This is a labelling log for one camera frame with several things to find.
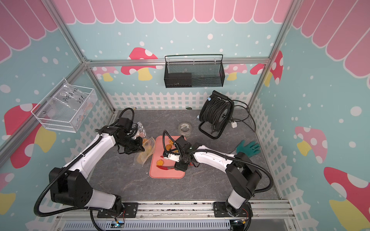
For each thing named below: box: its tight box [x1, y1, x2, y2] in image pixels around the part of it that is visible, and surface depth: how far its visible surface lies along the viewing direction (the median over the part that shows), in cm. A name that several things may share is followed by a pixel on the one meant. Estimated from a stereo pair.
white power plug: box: [230, 121, 238, 129], surface depth 109 cm
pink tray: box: [149, 135, 186, 180], surface depth 88 cm
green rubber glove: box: [235, 139, 262, 158], surface depth 99 cm
